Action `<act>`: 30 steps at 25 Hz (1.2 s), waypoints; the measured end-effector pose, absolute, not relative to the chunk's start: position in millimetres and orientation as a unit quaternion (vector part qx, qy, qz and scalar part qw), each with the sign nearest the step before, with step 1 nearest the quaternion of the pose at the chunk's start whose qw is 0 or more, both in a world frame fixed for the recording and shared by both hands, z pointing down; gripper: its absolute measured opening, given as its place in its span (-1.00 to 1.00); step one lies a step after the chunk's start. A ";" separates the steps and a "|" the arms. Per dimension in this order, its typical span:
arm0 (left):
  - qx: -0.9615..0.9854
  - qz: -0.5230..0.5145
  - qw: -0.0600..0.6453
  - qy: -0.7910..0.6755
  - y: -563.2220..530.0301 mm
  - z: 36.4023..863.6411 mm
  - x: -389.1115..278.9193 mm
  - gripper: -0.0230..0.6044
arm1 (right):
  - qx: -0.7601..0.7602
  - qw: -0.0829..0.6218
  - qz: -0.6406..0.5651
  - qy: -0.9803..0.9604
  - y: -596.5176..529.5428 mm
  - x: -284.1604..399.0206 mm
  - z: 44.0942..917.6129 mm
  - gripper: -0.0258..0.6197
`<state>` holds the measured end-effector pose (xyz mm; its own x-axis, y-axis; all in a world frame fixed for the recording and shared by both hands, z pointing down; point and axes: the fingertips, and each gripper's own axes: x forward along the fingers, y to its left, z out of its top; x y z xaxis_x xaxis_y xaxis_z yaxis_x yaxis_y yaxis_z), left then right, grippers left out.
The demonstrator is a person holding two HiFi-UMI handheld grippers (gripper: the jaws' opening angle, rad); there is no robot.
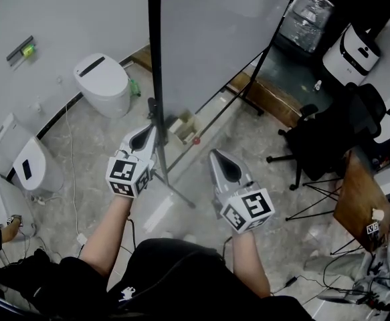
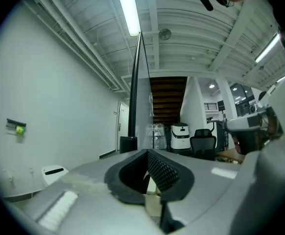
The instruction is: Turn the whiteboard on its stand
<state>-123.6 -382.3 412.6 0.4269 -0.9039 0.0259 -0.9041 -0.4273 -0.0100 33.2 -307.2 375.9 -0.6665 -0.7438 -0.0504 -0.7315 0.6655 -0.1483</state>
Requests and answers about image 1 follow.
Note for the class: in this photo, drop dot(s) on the small white bottle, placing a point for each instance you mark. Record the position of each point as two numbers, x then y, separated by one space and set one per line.
318 85

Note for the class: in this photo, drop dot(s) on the person's black clothing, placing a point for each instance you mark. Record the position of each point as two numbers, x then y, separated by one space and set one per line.
188 279

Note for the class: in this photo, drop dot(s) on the green plastic bottle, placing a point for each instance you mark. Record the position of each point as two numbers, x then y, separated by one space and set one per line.
135 88

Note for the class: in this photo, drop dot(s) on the whiteboard with black frame stand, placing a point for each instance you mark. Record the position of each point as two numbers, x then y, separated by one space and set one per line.
214 28

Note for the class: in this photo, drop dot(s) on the white marker tray box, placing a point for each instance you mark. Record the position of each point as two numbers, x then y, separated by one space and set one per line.
183 127

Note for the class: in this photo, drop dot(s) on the small white object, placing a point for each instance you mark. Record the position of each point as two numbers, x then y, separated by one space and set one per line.
377 214

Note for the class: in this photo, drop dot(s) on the small printed tag block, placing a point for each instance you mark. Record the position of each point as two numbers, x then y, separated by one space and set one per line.
373 228

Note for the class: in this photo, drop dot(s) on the person's right forearm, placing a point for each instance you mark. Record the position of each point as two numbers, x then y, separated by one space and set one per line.
248 263

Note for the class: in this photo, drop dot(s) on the red round knob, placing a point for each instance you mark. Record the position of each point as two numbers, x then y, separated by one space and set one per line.
196 140

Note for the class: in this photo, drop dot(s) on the white tankless smart toilet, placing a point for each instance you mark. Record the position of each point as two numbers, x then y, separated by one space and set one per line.
104 89

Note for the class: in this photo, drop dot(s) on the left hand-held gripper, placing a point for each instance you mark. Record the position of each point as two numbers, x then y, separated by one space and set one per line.
124 177

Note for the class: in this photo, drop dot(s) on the plastic-wrapped appliance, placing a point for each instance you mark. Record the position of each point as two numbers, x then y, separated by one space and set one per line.
305 22

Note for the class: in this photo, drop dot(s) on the white toilet with tank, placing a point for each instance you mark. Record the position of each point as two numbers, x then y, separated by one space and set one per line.
41 159

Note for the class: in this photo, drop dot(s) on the person's left forearm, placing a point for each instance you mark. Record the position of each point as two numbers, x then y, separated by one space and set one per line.
107 232

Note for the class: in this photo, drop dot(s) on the green roll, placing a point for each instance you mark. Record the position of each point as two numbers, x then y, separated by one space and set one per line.
28 49

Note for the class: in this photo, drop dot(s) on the white power adapter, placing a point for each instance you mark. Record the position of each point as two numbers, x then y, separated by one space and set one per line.
82 239

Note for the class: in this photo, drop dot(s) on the white power strip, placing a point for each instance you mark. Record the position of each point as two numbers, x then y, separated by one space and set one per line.
38 200

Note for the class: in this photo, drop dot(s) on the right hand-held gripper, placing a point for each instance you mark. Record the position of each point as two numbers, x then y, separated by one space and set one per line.
248 209

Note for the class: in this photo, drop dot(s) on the black office chair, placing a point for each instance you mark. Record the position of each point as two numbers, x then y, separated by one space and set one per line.
318 139

